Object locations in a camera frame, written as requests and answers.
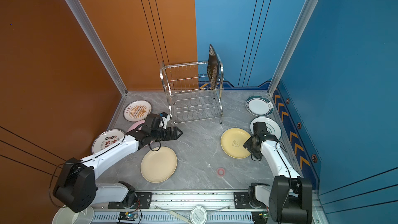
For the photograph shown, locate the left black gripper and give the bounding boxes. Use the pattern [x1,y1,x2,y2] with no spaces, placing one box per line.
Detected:
[151,126,183,143]

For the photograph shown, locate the yellow round plate with bear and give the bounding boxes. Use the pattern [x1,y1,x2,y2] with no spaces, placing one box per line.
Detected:
[221,128,251,159]

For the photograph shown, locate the cream round plate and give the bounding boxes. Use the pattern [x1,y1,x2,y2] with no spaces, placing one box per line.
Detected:
[141,147,178,183]

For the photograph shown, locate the steel two-tier dish rack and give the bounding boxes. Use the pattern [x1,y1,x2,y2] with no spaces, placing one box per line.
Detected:
[160,56,224,124]

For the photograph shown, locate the black floral square plate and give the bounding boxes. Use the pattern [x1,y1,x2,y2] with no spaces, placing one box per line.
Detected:
[207,44,220,90]

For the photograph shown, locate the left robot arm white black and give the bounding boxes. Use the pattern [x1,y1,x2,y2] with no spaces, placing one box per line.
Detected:
[50,113,183,213]

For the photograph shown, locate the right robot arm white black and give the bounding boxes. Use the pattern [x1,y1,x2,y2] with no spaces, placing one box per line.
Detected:
[243,122,313,224]

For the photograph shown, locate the white plate dark green rim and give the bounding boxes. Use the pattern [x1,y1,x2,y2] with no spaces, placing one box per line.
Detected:
[245,95,274,117]

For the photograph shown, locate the pink round plate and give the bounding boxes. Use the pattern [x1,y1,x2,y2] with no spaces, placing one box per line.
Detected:
[127,120,145,132]

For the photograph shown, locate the white plate orange sunburst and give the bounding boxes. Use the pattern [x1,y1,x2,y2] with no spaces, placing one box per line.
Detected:
[123,100,152,122]

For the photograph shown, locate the white plate red characters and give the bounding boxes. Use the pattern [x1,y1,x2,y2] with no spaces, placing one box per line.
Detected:
[91,129,125,153]

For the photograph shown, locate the green circuit board right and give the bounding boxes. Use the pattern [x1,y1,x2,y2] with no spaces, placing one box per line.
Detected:
[251,210,272,224]

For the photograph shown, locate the green circuit board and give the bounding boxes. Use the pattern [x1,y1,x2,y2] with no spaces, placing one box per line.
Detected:
[251,210,272,224]
[117,212,140,224]

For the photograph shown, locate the wooden stick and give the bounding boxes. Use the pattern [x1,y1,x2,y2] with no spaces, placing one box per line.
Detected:
[170,211,192,224]

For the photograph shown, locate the green circuit board left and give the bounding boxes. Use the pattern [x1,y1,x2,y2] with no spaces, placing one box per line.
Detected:
[117,212,140,224]

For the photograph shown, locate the clear plastic measuring cup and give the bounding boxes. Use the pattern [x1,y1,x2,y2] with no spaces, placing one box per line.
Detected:
[52,206,94,224]

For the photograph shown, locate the white plate thin green ring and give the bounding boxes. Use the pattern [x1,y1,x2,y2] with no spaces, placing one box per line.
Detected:
[249,116,283,141]

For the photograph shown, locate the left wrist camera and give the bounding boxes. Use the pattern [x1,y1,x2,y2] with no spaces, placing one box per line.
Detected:
[159,112,171,129]

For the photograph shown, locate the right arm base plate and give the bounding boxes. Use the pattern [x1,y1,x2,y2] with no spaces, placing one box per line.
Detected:
[233,191,268,209]

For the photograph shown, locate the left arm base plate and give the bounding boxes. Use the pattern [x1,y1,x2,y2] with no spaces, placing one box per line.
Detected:
[108,192,152,209]

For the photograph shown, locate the aluminium front rail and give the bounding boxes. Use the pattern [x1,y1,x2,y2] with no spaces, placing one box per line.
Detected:
[92,189,268,224]

